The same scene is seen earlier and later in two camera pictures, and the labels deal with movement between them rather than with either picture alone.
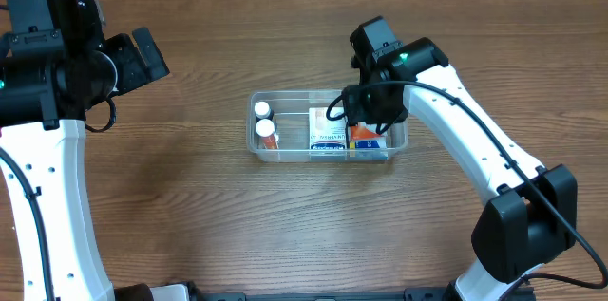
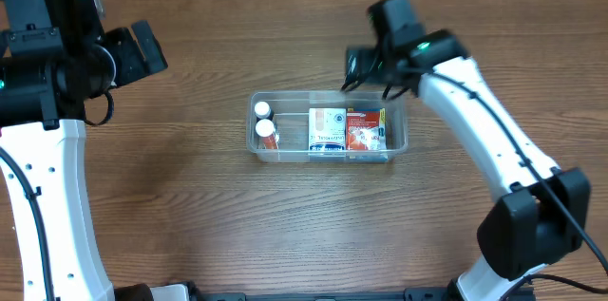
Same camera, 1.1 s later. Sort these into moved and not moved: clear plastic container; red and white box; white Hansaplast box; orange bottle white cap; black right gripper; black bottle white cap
Moved: red and white box; black right gripper
Not moved: white Hansaplast box; black bottle white cap; clear plastic container; orange bottle white cap
